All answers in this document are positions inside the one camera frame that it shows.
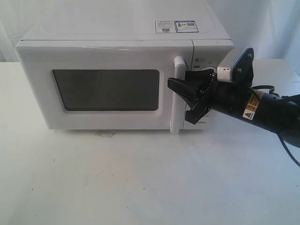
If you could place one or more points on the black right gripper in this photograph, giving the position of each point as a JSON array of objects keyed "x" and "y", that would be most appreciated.
[{"x": 199, "y": 90}]

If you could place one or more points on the white microwave door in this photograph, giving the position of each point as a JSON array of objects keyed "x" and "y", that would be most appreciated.
[{"x": 113, "y": 85}]

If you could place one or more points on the upper white control knob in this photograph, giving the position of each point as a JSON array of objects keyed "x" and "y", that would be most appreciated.
[{"x": 207, "y": 69}]

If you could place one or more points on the right blue label sticker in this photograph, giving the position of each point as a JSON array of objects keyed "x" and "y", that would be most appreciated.
[{"x": 186, "y": 27}]

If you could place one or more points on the left white label sticker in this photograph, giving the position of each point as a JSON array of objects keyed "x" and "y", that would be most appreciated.
[{"x": 165, "y": 27}]

